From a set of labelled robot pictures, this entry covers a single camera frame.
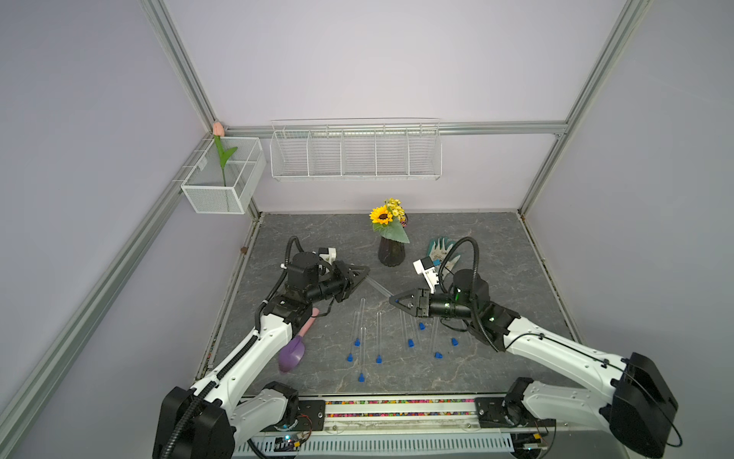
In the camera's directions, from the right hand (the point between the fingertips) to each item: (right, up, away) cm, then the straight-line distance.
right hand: (390, 302), depth 69 cm
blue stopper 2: (+11, -12, +20) cm, 26 cm away
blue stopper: (+8, -16, +17) cm, 25 cm away
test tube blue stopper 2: (-9, -16, +17) cm, 25 cm away
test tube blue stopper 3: (-8, -24, +12) cm, 28 cm away
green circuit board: (-27, -37, +3) cm, 46 cm away
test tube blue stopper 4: (-3, -20, +14) cm, 24 cm away
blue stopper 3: (+15, -19, +14) cm, 28 cm away
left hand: (-5, +7, +4) cm, 9 cm away
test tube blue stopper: (-2, +3, +2) cm, 4 cm away
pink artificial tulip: (-52, +42, +21) cm, 70 cm away
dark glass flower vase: (+1, +11, +31) cm, 33 cm away
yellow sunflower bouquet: (+1, +21, +17) cm, 27 cm away
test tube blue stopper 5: (+7, -16, +17) cm, 24 cm away
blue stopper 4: (+20, -16, +17) cm, 31 cm away
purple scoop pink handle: (-28, -18, +13) cm, 36 cm away
